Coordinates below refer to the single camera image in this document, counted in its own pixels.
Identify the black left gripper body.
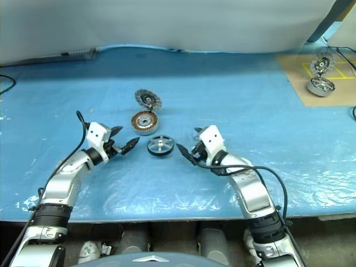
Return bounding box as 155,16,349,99
104,139,125,160

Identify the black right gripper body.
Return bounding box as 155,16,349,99
191,140,208,165

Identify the copper wound motor stator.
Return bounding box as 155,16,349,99
130,110,161,137

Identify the silver rotor wheel disc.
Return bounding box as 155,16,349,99
146,134,175,156

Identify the finned silver motor end cap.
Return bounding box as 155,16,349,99
311,52,335,75
134,88,162,111

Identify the assembled silver motor housing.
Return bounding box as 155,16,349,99
307,76,336,98

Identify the blue plastic table cover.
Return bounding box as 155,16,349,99
0,41,356,223

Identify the grey power strip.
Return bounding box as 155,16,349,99
55,47,98,61

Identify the grey rounded cylinder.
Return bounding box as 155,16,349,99
122,222,148,254
200,222,226,256

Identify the white shoe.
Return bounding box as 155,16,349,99
79,240,102,264
244,229,258,256

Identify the grey robot torso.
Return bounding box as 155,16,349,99
69,244,280,267

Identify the cardboard sheet with yellow tape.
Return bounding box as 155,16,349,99
275,51,356,107

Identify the white cloth backdrop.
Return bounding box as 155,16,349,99
0,0,356,67

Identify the beige board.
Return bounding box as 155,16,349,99
332,0,356,24

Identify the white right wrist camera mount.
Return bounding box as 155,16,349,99
199,125,226,165

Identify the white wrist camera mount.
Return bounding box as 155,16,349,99
86,121,115,164
199,125,226,165

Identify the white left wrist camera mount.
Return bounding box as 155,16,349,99
86,121,115,164

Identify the black looped cable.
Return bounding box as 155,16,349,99
0,73,17,95

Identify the thin black cable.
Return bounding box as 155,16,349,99
324,38,356,77

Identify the grey slanted frame bar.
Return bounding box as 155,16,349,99
305,0,339,42

